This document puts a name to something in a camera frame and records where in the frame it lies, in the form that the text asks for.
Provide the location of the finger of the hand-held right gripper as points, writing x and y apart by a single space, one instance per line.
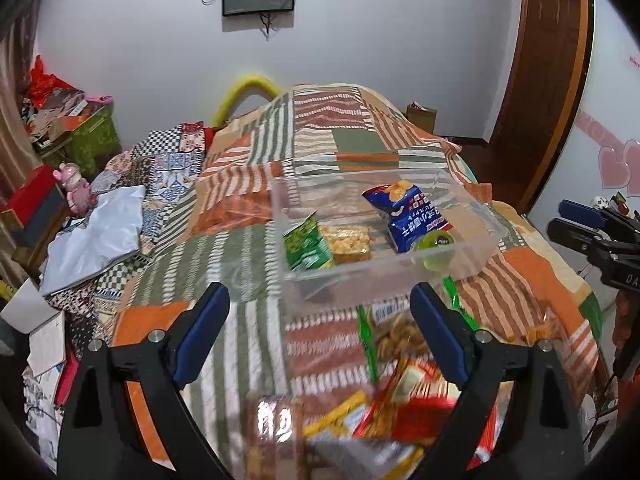
570 235
582 212

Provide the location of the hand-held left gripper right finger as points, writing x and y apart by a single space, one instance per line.
440 332

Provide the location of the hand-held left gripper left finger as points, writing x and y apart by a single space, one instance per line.
200 332

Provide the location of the red snack packet silver back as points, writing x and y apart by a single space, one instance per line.
450 425

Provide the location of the clear plastic container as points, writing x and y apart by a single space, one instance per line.
320 290

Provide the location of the clear packet of fried snacks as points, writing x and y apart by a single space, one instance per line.
400 335

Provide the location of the red snack packet yellow label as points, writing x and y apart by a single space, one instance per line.
410 380

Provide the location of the green jelly cup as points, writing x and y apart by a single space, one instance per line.
435 242

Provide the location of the blue chip bag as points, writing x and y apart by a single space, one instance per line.
410 215

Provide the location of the brown snack packet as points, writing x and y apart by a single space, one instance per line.
272 430

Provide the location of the clear packet of yellow crackers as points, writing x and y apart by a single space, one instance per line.
346 245

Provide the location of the brown wooden door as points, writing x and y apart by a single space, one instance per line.
545 85

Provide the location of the green snack packet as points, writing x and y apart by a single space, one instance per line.
305 247

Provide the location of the grey plastic bag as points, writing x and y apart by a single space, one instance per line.
100 235

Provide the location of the checkered patterned quilt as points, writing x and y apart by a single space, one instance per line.
165 170

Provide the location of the white box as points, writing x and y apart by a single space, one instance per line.
27 307

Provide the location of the cardboard box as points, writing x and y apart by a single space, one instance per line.
421 117

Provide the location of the dark blue box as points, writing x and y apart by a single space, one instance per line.
42 227

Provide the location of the pink toy figure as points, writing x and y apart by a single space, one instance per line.
75 185

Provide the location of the striped patchwork blanket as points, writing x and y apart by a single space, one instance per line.
350 135

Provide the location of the red box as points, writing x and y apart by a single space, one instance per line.
30 195

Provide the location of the green storage box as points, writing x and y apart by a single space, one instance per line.
95 135

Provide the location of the yellow foam tube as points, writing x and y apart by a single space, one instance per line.
250 82

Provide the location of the pile of papers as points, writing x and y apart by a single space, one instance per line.
60 112

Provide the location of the striped brown curtain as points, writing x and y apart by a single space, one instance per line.
15 110

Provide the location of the red plastic bag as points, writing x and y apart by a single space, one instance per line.
42 80

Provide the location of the pink heart wall stickers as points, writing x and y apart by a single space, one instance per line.
615 167

